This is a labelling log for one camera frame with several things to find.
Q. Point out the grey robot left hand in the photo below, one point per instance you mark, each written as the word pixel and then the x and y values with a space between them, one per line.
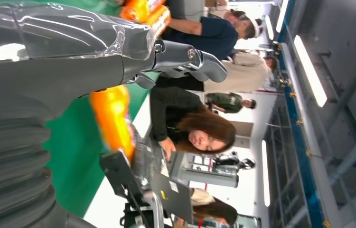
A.
pixel 55 72

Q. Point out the green table mat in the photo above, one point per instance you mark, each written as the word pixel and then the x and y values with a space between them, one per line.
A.
pixel 71 157

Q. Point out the person at laptop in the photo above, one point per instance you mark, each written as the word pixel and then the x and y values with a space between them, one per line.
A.
pixel 171 107

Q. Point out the seated person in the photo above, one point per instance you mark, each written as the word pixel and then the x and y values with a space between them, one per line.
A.
pixel 215 34

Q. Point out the grey laptop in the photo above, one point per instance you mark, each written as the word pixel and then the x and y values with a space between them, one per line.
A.
pixel 171 195

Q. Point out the person in background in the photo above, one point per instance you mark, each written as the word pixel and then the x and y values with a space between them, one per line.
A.
pixel 228 102

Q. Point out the grey desk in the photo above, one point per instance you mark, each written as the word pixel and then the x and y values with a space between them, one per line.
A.
pixel 209 180

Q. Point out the standing person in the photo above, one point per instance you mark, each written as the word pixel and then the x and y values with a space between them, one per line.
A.
pixel 244 72

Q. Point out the black and white robot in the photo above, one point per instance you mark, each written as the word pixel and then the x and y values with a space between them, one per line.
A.
pixel 231 161

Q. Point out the person behind laptop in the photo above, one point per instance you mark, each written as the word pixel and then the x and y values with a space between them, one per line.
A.
pixel 215 210

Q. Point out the white ceiling light strip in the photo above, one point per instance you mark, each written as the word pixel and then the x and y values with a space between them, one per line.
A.
pixel 282 15
pixel 269 28
pixel 266 173
pixel 311 72

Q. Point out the blue steel beam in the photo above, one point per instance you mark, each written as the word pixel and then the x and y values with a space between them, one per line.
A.
pixel 300 151

